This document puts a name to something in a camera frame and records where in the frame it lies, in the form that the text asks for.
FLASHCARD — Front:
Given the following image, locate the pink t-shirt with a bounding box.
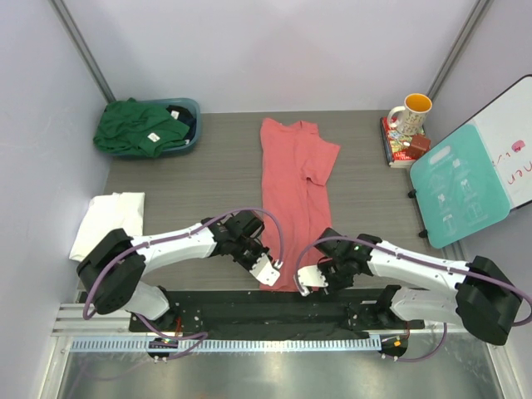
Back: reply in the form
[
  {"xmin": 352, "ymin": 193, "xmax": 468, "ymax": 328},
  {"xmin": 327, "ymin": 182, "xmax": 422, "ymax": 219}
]
[{"xmin": 259, "ymin": 118, "xmax": 340, "ymax": 292}]

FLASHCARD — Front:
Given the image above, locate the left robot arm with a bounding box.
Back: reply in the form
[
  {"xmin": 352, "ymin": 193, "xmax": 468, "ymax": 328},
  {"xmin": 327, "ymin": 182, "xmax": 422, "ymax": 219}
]
[{"xmin": 76, "ymin": 209, "xmax": 280, "ymax": 332}]

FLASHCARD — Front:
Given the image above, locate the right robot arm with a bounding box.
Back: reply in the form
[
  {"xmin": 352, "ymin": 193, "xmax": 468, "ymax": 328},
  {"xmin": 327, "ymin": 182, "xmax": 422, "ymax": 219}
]
[{"xmin": 312, "ymin": 228, "xmax": 531, "ymax": 346}]

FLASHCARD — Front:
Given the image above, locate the red book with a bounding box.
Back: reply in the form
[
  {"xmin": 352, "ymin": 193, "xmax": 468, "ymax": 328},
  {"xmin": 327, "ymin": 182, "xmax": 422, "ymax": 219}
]
[{"xmin": 380, "ymin": 117, "xmax": 431, "ymax": 169}]

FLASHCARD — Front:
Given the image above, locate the teal folding board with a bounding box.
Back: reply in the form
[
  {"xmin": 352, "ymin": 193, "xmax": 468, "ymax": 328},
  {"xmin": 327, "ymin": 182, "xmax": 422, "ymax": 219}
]
[{"xmin": 410, "ymin": 124, "xmax": 511, "ymax": 249}]

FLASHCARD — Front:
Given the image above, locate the small brown box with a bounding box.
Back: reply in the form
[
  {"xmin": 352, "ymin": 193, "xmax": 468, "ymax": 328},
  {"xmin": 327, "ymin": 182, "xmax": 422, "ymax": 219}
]
[{"xmin": 406, "ymin": 135, "xmax": 431, "ymax": 160}]

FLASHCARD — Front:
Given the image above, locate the dark navy t-shirt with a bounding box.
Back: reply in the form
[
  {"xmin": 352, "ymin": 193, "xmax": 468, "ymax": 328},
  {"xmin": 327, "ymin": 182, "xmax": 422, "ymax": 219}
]
[{"xmin": 166, "ymin": 105, "xmax": 196, "ymax": 135}]

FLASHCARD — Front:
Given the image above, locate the folded white t-shirt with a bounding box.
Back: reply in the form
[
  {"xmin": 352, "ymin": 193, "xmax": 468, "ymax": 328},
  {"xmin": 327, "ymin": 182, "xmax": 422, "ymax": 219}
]
[{"xmin": 69, "ymin": 192, "xmax": 145, "ymax": 262}]

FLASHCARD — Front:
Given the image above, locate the white mug orange inside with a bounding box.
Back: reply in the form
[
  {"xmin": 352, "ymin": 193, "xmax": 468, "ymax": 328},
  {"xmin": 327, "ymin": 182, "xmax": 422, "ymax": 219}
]
[{"xmin": 387, "ymin": 93, "xmax": 432, "ymax": 135}]

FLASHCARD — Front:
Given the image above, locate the blue plastic bin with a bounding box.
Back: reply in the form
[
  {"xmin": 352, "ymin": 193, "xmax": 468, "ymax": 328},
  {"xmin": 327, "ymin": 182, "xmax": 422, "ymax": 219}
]
[{"xmin": 108, "ymin": 97, "xmax": 203, "ymax": 159}]

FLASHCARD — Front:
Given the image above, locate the green t-shirt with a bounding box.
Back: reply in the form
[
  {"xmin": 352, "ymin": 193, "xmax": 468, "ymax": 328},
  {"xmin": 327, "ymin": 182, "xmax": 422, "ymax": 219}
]
[{"xmin": 92, "ymin": 97, "xmax": 189, "ymax": 158}]

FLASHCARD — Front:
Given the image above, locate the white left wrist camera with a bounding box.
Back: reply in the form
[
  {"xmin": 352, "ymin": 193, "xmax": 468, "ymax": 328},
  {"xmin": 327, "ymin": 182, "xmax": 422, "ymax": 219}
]
[{"xmin": 250, "ymin": 254, "xmax": 283, "ymax": 287}]

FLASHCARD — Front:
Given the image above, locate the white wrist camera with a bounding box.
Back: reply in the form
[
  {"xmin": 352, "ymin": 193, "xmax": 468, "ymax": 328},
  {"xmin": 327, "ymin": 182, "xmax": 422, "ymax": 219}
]
[
  {"xmin": 293, "ymin": 264, "xmax": 328, "ymax": 297},
  {"xmin": 250, "ymin": 254, "xmax": 283, "ymax": 287}
]

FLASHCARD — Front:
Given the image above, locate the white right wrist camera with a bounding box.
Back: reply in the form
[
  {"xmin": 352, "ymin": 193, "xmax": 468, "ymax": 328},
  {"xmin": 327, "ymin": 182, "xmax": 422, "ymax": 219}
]
[{"xmin": 293, "ymin": 264, "xmax": 328, "ymax": 297}]

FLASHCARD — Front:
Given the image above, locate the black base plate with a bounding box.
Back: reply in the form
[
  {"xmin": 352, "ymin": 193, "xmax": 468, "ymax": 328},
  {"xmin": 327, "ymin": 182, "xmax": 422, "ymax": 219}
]
[{"xmin": 151, "ymin": 287, "xmax": 425, "ymax": 341}]

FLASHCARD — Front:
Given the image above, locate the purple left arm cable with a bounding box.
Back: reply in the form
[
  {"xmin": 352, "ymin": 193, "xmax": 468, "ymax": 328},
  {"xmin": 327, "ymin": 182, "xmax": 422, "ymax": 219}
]
[{"xmin": 82, "ymin": 208, "xmax": 286, "ymax": 362}]

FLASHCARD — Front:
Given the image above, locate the aluminium rail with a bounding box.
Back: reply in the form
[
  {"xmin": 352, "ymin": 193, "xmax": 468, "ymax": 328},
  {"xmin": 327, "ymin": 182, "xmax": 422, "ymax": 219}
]
[{"xmin": 52, "ymin": 298, "xmax": 507, "ymax": 353}]

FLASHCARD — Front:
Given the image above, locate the whiteboard with black frame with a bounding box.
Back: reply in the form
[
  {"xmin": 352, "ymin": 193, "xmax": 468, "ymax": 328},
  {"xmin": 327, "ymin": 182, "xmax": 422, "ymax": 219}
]
[{"xmin": 465, "ymin": 74, "xmax": 531, "ymax": 210}]

